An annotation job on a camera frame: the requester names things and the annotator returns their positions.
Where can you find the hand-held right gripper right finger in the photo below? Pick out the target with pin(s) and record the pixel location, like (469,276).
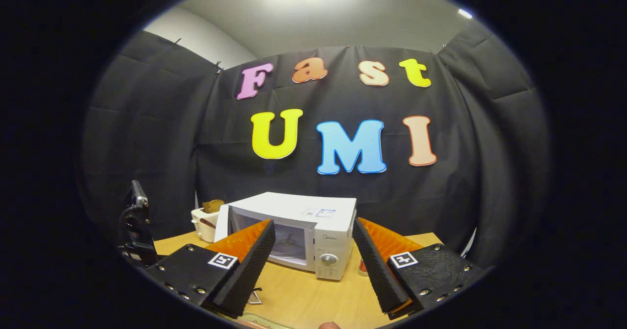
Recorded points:
(377,270)

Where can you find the small ceiling light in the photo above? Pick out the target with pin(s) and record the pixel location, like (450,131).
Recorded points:
(465,13)

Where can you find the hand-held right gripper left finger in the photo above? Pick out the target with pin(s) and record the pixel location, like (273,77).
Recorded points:
(247,270)

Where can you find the clear bottle with red label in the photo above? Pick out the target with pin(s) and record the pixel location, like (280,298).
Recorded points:
(363,269)

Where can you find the white toaster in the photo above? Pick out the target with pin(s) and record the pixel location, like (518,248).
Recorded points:
(200,226)

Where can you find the pale tray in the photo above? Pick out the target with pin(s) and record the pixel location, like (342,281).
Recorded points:
(259,320)

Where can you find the brown bread slice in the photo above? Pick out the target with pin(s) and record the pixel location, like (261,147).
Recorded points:
(213,206)

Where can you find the white microwave oven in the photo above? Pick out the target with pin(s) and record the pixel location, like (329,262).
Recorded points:
(289,206)

